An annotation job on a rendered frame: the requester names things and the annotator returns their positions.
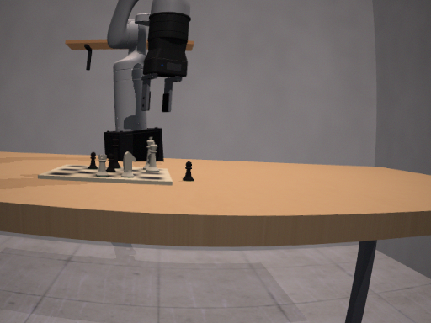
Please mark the white rook chess piece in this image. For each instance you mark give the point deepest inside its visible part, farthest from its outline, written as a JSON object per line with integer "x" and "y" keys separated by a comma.
{"x": 102, "y": 168}

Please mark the black and cream chessboard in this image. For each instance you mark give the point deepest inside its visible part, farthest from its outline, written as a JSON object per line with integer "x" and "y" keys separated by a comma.
{"x": 82, "y": 173}

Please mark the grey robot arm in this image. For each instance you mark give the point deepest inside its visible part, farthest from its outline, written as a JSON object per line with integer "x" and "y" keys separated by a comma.
{"x": 123, "y": 33}

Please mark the white knight chess piece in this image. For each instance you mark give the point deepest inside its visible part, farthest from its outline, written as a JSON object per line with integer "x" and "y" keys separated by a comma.
{"x": 127, "y": 165}

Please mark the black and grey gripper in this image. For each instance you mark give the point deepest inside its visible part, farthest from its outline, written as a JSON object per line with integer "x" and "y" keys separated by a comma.
{"x": 167, "y": 40}

